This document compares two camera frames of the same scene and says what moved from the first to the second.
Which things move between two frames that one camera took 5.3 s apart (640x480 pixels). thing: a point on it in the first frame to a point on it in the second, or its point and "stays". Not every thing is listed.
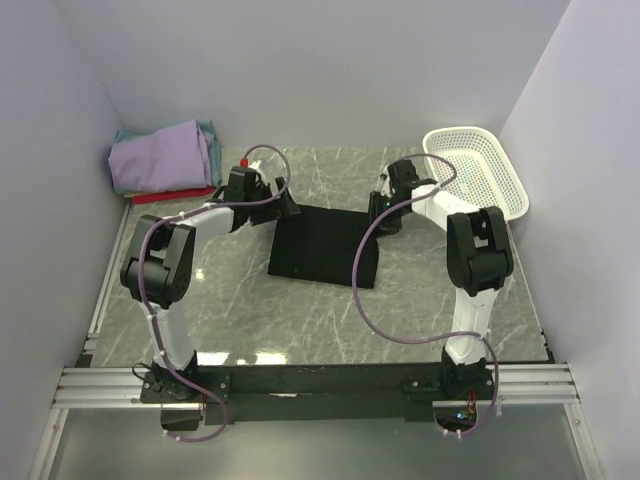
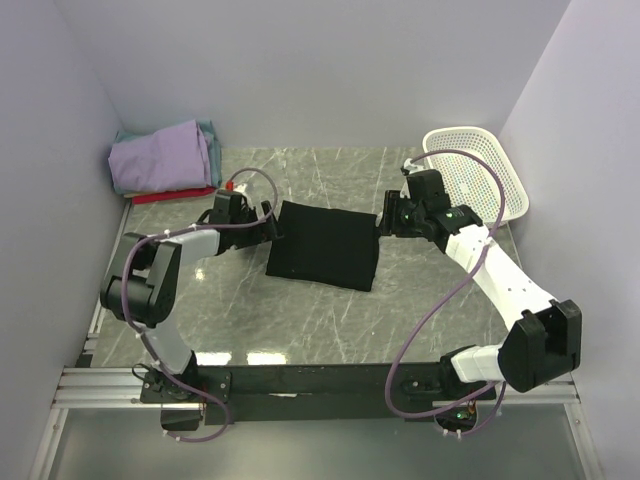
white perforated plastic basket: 485,176 stays
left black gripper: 282,201 to 266,221
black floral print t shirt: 321,244 stays
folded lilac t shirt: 176,158 stays
